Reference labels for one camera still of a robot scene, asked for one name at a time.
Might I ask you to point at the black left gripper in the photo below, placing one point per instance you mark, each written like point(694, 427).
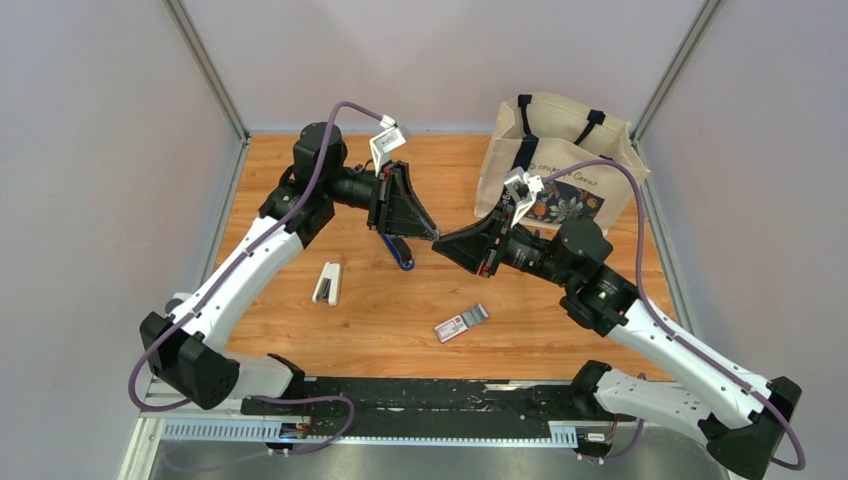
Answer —
point(394, 206)

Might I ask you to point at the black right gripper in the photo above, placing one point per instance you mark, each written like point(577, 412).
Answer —
point(474, 245)

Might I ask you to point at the blue stapler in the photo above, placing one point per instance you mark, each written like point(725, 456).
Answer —
point(400, 251)

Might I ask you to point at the red white staple box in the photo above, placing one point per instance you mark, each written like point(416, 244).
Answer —
point(460, 323)

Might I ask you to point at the white stapler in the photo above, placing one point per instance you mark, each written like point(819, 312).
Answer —
point(327, 289)

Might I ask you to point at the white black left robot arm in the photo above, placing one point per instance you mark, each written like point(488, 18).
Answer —
point(184, 347)

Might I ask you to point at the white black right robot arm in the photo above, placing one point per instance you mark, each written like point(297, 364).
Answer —
point(737, 415)

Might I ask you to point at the beige floral tote bag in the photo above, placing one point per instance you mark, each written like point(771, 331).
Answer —
point(544, 133)

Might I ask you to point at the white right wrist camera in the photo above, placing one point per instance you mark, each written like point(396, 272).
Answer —
point(522, 189)

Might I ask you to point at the aluminium frame rail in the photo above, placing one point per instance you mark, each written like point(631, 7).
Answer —
point(225, 422)

